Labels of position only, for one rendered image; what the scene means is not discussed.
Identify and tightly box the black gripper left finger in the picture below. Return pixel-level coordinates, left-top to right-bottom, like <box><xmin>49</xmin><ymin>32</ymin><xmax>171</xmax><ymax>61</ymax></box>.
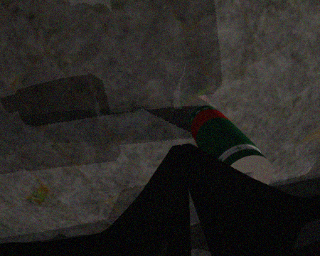
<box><xmin>0</xmin><ymin>145</ymin><xmax>191</xmax><ymax>256</ymax></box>

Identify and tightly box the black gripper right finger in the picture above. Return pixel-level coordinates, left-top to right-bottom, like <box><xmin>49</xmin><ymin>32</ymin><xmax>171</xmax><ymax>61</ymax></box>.
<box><xmin>182</xmin><ymin>143</ymin><xmax>320</xmax><ymax>256</ymax></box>

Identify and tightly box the green battery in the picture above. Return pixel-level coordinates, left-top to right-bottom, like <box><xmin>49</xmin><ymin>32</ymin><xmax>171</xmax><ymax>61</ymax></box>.
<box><xmin>189</xmin><ymin>105</ymin><xmax>273</xmax><ymax>185</ymax></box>

